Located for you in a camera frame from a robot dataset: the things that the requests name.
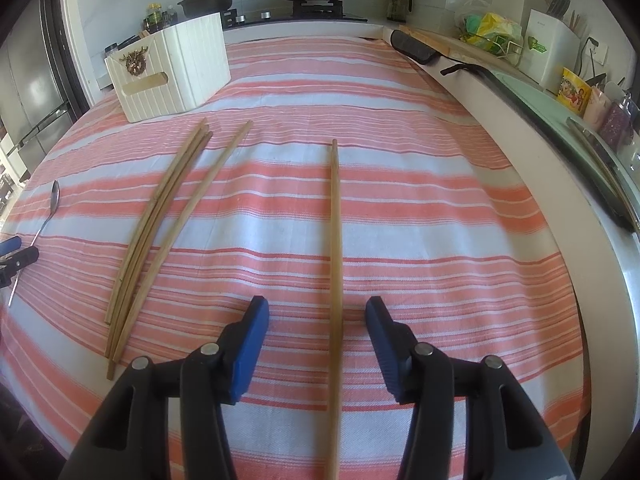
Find pink cup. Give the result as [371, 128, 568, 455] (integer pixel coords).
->
[582, 85, 613, 131]

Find bundle of wooden chopsticks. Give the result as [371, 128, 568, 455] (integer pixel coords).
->
[112, 120, 254, 364]

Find grey refrigerator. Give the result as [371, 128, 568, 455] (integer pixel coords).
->
[0, 0, 86, 161]

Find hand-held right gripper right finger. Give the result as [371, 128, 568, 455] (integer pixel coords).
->
[364, 296, 576, 480]

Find black clay pot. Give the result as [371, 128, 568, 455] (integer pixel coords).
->
[177, 0, 239, 18]

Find green cutting board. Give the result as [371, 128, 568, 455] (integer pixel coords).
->
[492, 70, 640, 211]

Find purple bottle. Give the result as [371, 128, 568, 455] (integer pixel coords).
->
[598, 92, 640, 151]

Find steel spoon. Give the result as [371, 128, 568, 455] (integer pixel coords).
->
[7, 180, 62, 307]

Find yellow printed cup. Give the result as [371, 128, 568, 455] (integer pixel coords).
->
[557, 67, 596, 113]

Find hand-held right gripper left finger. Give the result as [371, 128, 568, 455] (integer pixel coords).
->
[59, 295, 271, 480]

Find black gas stove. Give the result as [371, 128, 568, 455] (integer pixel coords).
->
[220, 0, 368, 28]

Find black smartphone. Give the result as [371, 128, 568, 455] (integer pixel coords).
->
[566, 116, 638, 228]

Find wooden cutting board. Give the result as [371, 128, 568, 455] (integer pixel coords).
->
[400, 24, 521, 68]

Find black padded pouch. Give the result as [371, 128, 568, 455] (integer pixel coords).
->
[390, 29, 441, 66]

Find yellow green plastic bags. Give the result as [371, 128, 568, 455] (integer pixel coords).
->
[457, 0, 525, 56]

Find cream ribbed utensil box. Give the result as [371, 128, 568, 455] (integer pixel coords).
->
[104, 12, 232, 124]

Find white wall outlet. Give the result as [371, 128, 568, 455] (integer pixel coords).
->
[582, 35, 608, 66]

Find white knife block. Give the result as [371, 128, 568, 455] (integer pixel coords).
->
[520, 8, 583, 86]

